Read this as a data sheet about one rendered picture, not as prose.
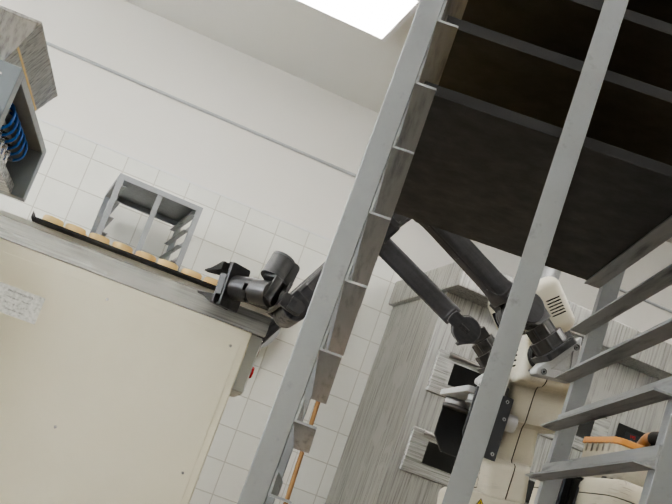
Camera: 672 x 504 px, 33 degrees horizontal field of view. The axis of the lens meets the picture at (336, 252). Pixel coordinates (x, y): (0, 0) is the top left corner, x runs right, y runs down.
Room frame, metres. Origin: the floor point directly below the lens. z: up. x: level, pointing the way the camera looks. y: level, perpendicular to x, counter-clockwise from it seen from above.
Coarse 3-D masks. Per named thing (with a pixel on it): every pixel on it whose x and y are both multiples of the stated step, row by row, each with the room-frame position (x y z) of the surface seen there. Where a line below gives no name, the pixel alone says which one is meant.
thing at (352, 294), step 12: (348, 276) 1.35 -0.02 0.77; (348, 288) 1.39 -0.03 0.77; (360, 288) 1.37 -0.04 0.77; (348, 300) 1.47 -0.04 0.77; (360, 300) 1.44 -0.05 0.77; (348, 312) 1.56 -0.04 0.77; (336, 324) 1.69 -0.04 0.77; (348, 324) 1.65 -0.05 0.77; (336, 336) 1.80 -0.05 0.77; (348, 336) 1.76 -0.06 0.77; (336, 348) 1.93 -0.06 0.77
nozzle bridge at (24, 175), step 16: (0, 64) 2.40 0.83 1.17; (0, 80) 2.40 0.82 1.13; (16, 80) 2.41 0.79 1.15; (0, 96) 2.40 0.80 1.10; (16, 96) 2.58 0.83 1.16; (0, 112) 2.41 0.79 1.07; (32, 112) 2.71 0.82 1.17; (0, 128) 2.45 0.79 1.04; (32, 128) 2.83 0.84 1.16; (32, 144) 3.01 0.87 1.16; (0, 160) 2.76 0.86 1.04; (32, 160) 3.07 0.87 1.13; (0, 176) 2.87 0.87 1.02; (16, 176) 3.07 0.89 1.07; (32, 176) 3.07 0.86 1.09; (0, 192) 3.10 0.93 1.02; (16, 192) 3.07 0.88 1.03
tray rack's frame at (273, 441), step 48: (432, 0) 1.35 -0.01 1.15; (624, 0) 1.35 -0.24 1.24; (576, 96) 1.35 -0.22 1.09; (384, 144) 1.35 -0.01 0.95; (576, 144) 1.35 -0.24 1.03; (336, 240) 1.35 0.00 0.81; (528, 240) 1.35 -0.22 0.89; (336, 288) 1.35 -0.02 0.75; (528, 288) 1.35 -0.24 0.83; (288, 384) 1.35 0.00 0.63; (480, 384) 1.35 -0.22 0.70; (288, 432) 1.35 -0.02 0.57; (480, 432) 1.35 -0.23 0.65
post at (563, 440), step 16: (624, 272) 1.95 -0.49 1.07; (608, 288) 1.95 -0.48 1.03; (592, 336) 1.95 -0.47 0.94; (592, 352) 1.95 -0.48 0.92; (576, 384) 1.95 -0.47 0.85; (576, 400) 1.95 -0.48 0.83; (560, 432) 1.95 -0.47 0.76; (576, 432) 1.95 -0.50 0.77; (560, 448) 1.95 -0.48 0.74; (560, 480) 1.95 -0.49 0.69; (544, 496) 1.95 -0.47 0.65
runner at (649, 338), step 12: (660, 324) 1.39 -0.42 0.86; (636, 336) 1.49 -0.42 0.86; (648, 336) 1.46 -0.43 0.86; (660, 336) 1.44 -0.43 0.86; (612, 348) 1.61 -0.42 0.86; (624, 348) 1.58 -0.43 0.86; (636, 348) 1.55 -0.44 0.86; (588, 360) 1.75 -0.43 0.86; (600, 360) 1.71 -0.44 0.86; (612, 360) 1.68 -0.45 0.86; (564, 372) 1.91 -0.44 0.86; (576, 372) 1.87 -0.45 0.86; (588, 372) 1.83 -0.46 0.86
